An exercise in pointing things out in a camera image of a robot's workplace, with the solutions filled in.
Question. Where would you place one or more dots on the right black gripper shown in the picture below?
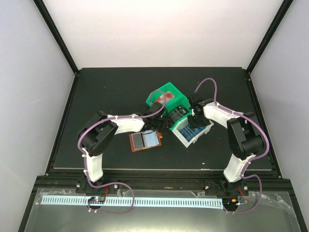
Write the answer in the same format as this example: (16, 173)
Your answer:
(192, 124)

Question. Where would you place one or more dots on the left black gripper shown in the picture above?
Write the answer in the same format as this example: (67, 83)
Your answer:
(167, 123)

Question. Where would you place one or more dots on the black credit card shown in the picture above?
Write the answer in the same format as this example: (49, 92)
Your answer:
(178, 113)
(138, 142)

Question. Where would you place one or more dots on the brown leather card holder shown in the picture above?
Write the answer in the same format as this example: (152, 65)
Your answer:
(151, 139)

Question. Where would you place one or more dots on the blue credit card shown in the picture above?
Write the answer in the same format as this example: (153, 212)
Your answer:
(189, 133)

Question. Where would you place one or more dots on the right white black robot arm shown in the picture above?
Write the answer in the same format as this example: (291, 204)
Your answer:
(246, 139)

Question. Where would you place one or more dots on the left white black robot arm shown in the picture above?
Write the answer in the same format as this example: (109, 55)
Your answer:
(99, 131)

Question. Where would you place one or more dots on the red patterned card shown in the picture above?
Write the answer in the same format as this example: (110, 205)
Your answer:
(166, 97)

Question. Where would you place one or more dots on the green bin left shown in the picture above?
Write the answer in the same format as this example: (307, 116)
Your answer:
(165, 88)

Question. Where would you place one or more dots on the green bin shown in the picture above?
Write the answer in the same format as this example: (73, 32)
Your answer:
(177, 101)
(165, 88)

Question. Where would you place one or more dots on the white bin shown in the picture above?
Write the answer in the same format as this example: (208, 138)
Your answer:
(183, 123)

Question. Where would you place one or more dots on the green bin middle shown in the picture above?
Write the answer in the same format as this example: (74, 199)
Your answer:
(177, 101)

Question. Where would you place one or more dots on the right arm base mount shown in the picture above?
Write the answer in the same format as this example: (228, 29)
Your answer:
(222, 188)

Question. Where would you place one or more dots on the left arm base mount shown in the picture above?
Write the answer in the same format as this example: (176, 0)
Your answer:
(99, 188)

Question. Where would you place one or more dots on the white slotted cable duct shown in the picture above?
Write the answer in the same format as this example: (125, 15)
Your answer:
(136, 202)

